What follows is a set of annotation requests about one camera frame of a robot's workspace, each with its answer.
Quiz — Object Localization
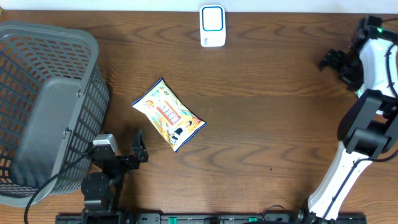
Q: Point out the yellow snack bag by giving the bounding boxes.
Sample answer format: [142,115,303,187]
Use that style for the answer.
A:
[131,78,206,152]

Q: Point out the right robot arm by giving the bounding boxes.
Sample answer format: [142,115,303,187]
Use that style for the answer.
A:
[291,16,397,223]

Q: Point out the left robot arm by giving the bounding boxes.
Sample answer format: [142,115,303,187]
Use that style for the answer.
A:
[81,130,149,223]

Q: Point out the white barcode scanner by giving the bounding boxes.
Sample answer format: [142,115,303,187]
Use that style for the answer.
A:
[200,4,226,47]

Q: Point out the grey plastic basket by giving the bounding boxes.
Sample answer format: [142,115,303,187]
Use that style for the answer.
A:
[1,21,109,207]

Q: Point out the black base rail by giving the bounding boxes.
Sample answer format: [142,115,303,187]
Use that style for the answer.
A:
[55,205,368,224]

